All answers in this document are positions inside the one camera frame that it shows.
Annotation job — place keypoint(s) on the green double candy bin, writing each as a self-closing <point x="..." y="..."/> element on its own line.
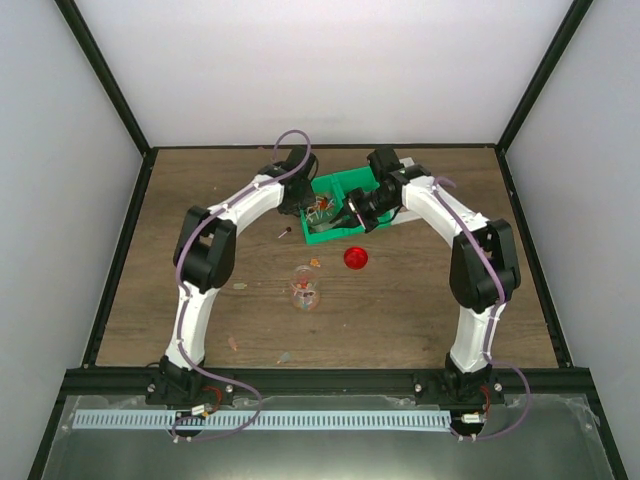
<point x="330" y="193"/>

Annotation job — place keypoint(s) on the clear plastic jar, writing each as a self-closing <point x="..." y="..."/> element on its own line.
<point x="304" y="285"/>

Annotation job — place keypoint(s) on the green slotted scoop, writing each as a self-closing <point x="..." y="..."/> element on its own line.
<point x="324" y="225"/>

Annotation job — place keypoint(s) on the white candy bin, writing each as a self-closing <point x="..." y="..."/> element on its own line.
<point x="405" y="210"/>

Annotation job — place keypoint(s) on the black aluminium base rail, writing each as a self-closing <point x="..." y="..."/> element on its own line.
<point x="427" y="386"/>

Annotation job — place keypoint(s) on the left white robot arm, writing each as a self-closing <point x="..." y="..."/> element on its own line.
<point x="204" y="260"/>

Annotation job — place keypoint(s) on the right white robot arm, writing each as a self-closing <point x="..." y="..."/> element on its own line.
<point x="484" y="268"/>

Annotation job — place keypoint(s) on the red jar lid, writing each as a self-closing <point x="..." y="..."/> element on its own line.
<point x="355" y="258"/>

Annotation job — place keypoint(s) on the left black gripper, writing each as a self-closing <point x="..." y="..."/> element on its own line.
<point x="306" y="198"/>

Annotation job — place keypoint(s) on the light blue slotted strip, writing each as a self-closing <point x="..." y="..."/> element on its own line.
<point x="396" y="420"/>

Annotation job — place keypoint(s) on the spilled candy near rail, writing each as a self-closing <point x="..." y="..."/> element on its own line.
<point x="284" y="358"/>

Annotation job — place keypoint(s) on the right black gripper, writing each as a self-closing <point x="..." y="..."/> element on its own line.
<point x="358" y="219"/>

